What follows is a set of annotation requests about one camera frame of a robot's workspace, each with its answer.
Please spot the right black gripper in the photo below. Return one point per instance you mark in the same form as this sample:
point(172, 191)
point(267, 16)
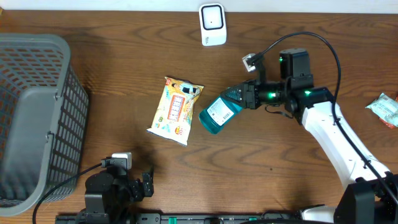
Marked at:
point(249, 96)

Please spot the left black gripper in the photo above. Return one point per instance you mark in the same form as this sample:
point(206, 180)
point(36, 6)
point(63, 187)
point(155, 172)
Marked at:
point(138, 193)

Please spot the teal Listerine mouthwash bottle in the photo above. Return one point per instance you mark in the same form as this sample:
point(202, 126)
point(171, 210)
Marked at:
point(216, 115)

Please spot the yellow snack bag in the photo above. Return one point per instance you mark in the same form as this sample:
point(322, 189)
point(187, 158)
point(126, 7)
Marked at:
point(173, 117)

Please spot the light blue wet wipes pack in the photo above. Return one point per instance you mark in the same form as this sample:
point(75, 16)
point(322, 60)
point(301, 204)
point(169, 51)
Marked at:
point(375, 106)

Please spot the red Top chocolate bar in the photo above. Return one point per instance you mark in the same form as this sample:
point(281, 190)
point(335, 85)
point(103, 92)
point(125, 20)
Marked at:
point(388, 111)

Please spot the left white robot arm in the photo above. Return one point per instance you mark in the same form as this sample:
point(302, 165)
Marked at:
point(110, 193)

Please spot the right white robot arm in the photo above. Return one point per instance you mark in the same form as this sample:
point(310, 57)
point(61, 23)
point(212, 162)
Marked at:
point(370, 187)

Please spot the white barcode scanner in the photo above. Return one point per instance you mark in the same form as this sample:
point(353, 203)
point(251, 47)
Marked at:
point(212, 24)

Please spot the grey plastic shopping basket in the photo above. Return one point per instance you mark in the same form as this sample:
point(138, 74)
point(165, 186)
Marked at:
point(44, 109)

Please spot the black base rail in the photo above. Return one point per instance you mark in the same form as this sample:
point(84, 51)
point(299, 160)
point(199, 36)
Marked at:
point(156, 218)

